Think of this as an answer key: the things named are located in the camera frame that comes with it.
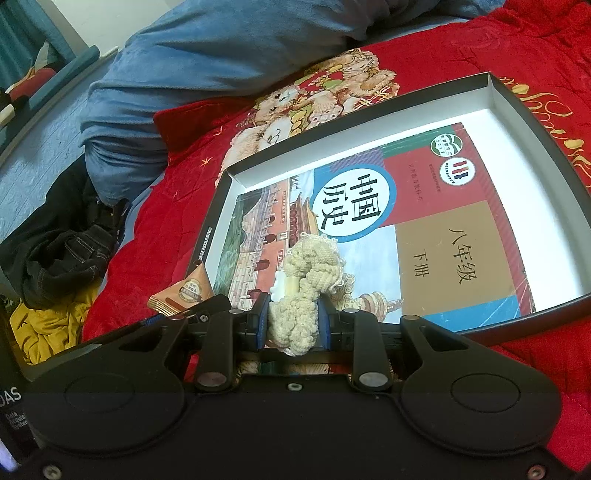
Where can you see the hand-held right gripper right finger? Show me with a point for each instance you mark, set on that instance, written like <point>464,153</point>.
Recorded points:
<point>324,323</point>

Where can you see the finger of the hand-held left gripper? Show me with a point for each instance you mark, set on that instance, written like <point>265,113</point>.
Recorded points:
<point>217,304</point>

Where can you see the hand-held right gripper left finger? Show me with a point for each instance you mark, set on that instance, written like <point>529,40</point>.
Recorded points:
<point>263,323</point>

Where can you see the orange snack packet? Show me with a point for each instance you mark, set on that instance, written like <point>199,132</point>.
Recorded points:
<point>184,290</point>

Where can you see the cream knitted scrunchie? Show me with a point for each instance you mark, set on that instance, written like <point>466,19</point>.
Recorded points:
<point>295,272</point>

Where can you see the black box with white inside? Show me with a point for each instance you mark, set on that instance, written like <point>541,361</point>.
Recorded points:
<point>323,138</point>

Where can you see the yellow cloth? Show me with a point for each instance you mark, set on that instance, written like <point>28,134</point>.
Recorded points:
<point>46,332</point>

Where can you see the red and blue textbook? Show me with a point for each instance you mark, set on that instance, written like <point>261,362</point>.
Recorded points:
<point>438,207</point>

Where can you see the black clothing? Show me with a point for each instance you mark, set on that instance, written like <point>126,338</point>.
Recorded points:
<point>60,258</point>

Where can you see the blue plush blanket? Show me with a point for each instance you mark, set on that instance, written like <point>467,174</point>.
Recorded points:
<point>207,55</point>

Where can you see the teal framed mirror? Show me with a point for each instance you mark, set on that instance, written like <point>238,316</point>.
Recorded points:
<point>69,69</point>

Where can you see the red printed blanket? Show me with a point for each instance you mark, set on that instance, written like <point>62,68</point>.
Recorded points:
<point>461,46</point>

